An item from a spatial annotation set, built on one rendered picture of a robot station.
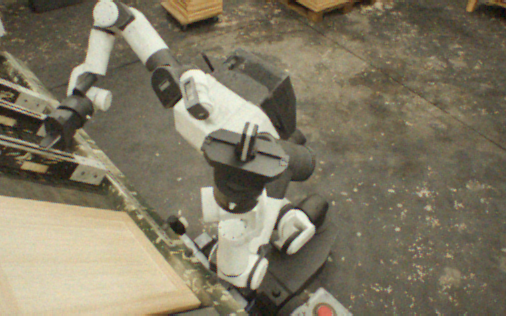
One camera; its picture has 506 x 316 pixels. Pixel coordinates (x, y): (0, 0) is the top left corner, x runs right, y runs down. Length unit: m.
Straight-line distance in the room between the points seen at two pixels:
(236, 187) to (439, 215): 2.18
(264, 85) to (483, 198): 2.18
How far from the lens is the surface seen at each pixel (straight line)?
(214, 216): 0.67
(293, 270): 1.98
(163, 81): 1.09
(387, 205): 2.55
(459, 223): 2.66
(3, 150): 1.27
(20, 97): 1.86
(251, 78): 0.98
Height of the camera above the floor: 1.95
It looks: 47 degrees down
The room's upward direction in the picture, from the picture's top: straight up
